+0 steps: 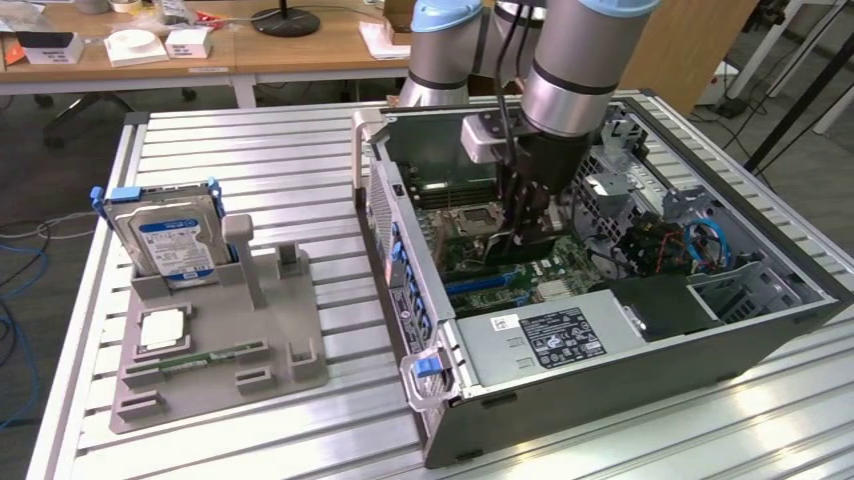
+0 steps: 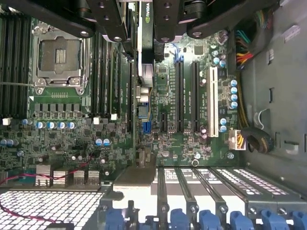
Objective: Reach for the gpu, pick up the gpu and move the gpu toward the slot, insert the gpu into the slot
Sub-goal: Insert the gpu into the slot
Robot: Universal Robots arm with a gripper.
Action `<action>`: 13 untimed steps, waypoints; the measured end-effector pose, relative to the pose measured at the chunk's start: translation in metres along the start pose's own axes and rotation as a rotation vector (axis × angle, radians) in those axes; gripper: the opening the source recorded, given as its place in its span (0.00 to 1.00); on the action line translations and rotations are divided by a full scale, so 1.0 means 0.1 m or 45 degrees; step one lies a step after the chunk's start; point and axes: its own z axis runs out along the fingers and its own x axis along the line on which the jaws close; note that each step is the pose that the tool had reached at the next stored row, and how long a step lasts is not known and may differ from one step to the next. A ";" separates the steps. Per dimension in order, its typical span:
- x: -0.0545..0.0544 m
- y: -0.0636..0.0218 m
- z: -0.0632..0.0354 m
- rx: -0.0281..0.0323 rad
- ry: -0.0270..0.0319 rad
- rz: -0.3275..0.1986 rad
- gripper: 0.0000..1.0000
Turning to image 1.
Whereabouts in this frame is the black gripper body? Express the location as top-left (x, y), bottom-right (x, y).
top-left (496, 130), bottom-right (593, 195)

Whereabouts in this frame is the graphics card with black fan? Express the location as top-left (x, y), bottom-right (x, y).
top-left (436, 227), bottom-right (568, 271)

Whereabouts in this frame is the blue expansion slot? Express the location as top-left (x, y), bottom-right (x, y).
top-left (444, 273), bottom-right (520, 297)

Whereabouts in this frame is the CPU socket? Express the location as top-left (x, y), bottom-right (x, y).
top-left (451, 205), bottom-right (500, 236)

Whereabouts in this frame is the green motherboard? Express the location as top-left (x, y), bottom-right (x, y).
top-left (403, 169), bottom-right (608, 316)

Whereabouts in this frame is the silver chipset heatsink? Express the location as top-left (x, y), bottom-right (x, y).
top-left (535, 281), bottom-right (573, 305)

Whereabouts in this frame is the grey power supply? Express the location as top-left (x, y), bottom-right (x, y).
top-left (443, 289), bottom-right (650, 397)

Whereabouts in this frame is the white device with red button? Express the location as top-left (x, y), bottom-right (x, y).
top-left (692, 59), bottom-right (739, 107)

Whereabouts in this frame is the white paper leaflet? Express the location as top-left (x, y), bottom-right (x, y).
top-left (357, 19), bottom-right (413, 61)

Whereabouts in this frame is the blue case latch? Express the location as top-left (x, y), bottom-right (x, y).
top-left (411, 356), bottom-right (447, 380)

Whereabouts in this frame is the cardboard box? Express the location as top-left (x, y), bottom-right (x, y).
top-left (380, 0), bottom-right (416, 35)

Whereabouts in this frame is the open PC case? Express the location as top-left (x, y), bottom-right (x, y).
top-left (351, 94), bottom-right (854, 470)

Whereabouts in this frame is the black slanted pole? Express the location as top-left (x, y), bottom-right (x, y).
top-left (742, 29), bottom-right (854, 174)

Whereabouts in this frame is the grey plastic parts rack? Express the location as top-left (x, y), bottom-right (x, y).
top-left (108, 212), bottom-right (331, 435)

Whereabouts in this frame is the black lamp base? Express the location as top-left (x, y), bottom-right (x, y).
top-left (249, 0), bottom-right (323, 38)

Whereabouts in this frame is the hard disk in blue caddy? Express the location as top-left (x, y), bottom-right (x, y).
top-left (88, 177), bottom-right (235, 291)

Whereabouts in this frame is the green RAM stick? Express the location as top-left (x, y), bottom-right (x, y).
top-left (125, 347), bottom-right (268, 377)

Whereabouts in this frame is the small white box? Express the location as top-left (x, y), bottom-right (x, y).
top-left (162, 27), bottom-right (216, 60)

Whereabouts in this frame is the silver CPU chip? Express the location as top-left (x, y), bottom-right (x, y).
top-left (137, 309), bottom-right (189, 352)

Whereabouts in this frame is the clear plastic bag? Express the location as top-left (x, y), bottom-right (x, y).
top-left (141, 0), bottom-right (232, 27)

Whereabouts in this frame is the white square stand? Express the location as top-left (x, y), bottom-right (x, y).
top-left (104, 28), bottom-right (170, 68)

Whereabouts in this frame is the wooden office desk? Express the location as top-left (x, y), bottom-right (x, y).
top-left (0, 0), bottom-right (600, 109)

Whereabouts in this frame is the white box with black label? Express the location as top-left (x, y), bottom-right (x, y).
top-left (13, 30), bottom-right (86, 66)

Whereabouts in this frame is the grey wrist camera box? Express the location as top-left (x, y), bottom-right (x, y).
top-left (460, 113), bottom-right (529, 164)

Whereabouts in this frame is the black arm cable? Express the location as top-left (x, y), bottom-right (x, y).
top-left (493, 0), bottom-right (539, 251)

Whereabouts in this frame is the blue wire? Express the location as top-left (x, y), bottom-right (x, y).
top-left (684, 217), bottom-right (736, 275)

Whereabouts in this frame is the blue floor cable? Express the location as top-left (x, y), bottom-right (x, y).
top-left (0, 239), bottom-right (53, 430)

